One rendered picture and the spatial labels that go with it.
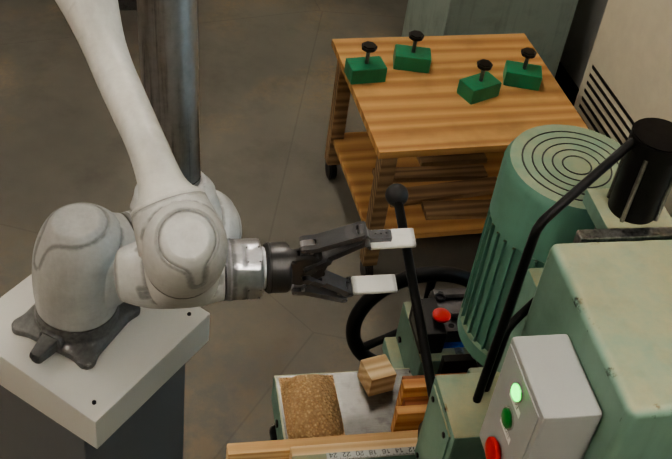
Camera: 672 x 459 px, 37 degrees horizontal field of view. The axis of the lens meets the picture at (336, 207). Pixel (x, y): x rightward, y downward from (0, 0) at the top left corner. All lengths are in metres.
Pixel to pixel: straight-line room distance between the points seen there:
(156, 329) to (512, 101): 1.45
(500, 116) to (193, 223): 1.85
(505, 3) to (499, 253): 2.45
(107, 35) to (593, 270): 0.82
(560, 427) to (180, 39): 1.02
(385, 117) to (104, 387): 1.29
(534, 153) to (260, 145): 2.39
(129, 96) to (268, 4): 2.99
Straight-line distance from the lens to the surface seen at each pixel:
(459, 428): 1.16
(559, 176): 1.23
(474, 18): 3.67
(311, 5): 4.42
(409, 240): 1.46
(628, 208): 1.11
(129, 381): 1.95
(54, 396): 1.94
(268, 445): 1.55
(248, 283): 1.45
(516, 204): 1.22
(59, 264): 1.83
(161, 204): 1.30
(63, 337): 1.97
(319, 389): 1.63
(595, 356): 0.98
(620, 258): 1.07
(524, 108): 3.05
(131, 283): 1.44
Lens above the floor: 2.20
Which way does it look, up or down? 41 degrees down
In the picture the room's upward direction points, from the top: 9 degrees clockwise
